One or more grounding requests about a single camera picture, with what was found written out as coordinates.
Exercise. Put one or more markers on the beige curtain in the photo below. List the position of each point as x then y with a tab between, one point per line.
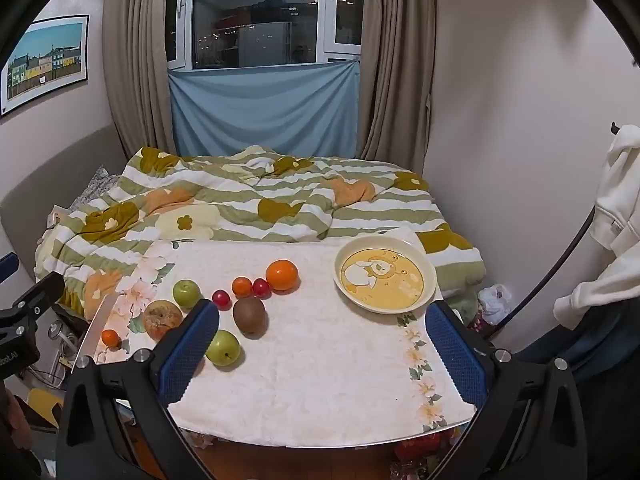
395	60
135	60

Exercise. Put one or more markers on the large orange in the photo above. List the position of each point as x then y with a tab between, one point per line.
282	275

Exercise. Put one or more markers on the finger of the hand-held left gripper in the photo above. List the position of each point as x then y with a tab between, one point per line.
7	266
42	290

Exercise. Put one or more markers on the grey padded headboard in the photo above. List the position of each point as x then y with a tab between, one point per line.
50	175

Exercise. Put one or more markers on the yellow plastic object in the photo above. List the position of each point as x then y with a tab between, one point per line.
45	402

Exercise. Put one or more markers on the white hoodie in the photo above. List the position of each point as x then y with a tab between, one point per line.
617	200

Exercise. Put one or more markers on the small tangerine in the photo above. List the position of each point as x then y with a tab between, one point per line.
110	338
242	286

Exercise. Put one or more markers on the green apple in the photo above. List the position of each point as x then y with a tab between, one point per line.
186	293
226	351

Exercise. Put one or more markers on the wall poster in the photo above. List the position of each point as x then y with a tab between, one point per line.
45	60

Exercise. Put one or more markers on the green striped floral blanket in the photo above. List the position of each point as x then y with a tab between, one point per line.
300	185

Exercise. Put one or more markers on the white plastic bag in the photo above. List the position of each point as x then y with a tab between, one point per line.
495	302

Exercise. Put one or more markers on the white plate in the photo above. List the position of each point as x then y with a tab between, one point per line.
385	290

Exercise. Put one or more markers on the red bag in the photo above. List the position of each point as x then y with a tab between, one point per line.
425	447

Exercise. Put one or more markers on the white floral tablecloth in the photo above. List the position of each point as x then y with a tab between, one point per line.
325	360

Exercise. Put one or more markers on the small red fruit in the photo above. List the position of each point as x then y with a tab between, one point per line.
261	288
221	298

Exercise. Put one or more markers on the wrinkled brownish apple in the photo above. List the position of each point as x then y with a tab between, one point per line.
162	319

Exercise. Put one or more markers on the white framed window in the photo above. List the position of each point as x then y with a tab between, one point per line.
260	15

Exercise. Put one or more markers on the black curved tube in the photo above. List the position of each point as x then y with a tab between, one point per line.
520	311

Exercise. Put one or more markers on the brown kiwi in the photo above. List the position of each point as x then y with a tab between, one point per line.
248	316

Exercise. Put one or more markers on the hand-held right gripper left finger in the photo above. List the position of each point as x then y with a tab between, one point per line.
190	355

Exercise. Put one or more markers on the pale green cloth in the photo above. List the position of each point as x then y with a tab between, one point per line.
462	307

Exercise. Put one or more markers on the patterned grey pillow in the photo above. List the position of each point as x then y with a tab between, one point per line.
95	182

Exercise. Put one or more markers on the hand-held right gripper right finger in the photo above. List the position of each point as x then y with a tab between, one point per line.
455	355

